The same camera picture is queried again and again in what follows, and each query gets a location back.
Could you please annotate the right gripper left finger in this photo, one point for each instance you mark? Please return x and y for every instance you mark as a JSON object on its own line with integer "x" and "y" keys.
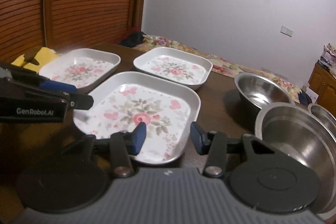
{"x": 116, "y": 149}

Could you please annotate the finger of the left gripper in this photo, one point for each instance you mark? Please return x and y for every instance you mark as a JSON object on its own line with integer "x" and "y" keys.
{"x": 78, "y": 101}
{"x": 54, "y": 86}

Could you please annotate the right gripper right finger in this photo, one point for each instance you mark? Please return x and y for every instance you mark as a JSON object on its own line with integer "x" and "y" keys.
{"x": 217, "y": 145}

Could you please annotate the floral square plate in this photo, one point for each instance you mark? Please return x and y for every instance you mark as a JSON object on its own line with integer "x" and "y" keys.
{"x": 175, "y": 65}
{"x": 128, "y": 98}
{"x": 83, "y": 68}

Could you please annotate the yellow plush toy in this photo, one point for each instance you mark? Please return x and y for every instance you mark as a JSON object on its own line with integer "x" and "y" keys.
{"x": 35, "y": 58}

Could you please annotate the far steel bowl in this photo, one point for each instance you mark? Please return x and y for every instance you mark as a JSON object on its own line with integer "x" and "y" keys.
{"x": 257, "y": 91}

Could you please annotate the near large steel bowl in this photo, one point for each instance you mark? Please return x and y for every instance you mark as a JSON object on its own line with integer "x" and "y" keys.
{"x": 302, "y": 136}

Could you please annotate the black clothing pile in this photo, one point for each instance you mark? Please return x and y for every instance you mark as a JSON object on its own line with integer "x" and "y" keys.
{"x": 133, "y": 38}

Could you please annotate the floral bed cover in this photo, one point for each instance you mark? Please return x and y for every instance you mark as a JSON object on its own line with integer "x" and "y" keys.
{"x": 220, "y": 65}

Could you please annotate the right edge steel bowl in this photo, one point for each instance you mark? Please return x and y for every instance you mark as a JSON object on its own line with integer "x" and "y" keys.
{"x": 324, "y": 116}

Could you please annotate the wooden sideboard cabinet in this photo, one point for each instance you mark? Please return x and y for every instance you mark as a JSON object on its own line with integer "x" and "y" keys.
{"x": 323, "y": 83}

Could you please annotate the pile of folded fabrics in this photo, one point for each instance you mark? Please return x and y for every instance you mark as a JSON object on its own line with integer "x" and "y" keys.
{"x": 328, "y": 56}

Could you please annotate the white wall switch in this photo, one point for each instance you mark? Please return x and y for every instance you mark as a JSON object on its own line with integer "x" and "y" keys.
{"x": 286, "y": 31}

